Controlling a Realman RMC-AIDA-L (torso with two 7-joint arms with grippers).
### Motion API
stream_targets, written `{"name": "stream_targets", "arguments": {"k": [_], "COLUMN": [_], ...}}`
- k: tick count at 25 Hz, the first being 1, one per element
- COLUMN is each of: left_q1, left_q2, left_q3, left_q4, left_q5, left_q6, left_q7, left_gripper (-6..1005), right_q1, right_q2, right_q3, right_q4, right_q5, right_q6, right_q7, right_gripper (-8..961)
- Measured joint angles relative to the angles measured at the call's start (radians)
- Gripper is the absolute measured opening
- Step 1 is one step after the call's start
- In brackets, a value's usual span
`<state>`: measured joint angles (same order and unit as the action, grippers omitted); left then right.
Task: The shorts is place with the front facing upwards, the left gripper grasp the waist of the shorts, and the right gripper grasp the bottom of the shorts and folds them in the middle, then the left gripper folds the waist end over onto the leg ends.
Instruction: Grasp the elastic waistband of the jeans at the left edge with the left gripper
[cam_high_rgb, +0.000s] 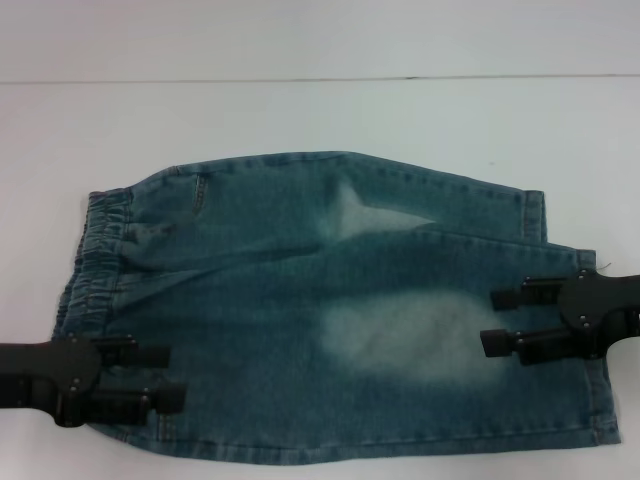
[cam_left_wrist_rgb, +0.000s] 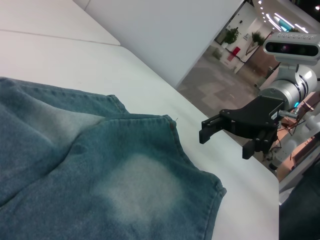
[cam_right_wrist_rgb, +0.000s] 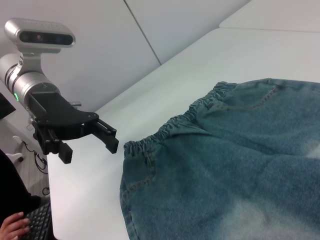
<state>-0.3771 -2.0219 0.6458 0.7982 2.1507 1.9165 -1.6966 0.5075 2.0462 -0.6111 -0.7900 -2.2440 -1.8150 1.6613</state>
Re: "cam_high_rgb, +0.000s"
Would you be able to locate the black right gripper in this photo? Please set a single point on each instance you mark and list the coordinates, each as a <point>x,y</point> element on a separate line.
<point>595,305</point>

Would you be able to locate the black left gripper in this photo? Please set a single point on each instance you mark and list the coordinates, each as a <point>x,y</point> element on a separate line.
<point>50,370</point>

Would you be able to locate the blue denim shorts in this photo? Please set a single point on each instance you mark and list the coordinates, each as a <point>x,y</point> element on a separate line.
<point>280,300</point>

